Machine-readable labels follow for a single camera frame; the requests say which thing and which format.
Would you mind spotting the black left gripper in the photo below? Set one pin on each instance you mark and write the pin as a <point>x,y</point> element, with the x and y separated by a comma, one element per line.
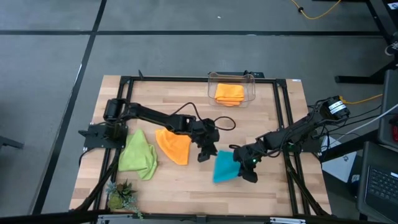
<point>205,133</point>

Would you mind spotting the orange microfiber towel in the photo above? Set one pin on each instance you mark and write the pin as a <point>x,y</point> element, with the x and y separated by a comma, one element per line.
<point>230,93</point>
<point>174,146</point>

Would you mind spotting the grey aluminium bar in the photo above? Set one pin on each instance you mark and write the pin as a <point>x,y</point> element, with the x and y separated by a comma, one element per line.
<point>124,219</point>

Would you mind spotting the grey equipment box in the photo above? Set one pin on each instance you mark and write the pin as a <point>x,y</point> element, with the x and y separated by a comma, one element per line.
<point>388,109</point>

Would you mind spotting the black desk leg frame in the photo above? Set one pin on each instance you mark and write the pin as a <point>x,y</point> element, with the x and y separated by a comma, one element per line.
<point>357,79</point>

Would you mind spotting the teal microfiber towel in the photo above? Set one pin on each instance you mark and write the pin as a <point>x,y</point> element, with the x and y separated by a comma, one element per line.
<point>225,168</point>

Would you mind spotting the small green succulent plant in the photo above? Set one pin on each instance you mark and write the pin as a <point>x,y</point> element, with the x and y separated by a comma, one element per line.
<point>119,196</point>

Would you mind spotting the black furniture foot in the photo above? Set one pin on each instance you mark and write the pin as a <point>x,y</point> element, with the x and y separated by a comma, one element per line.
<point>9,142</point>

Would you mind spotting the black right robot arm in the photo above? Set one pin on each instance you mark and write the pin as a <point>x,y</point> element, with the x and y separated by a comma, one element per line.
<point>295,130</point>

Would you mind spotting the dark grey laptop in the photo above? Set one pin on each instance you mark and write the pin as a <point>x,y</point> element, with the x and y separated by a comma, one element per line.
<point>382,183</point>

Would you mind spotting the white cardboard box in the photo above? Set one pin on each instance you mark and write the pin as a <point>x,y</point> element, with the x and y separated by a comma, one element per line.
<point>339,165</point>

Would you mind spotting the green microfiber towel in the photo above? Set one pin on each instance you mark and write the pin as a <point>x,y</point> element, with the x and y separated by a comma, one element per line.
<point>136,152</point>

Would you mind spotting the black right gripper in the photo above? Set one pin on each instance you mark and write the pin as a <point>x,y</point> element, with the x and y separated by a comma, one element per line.
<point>248,157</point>

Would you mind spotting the black metal table frame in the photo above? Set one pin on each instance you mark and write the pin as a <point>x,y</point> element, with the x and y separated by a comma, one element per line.
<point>186,79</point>

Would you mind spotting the clear plastic bin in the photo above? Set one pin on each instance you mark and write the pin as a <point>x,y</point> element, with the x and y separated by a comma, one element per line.
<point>250,90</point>

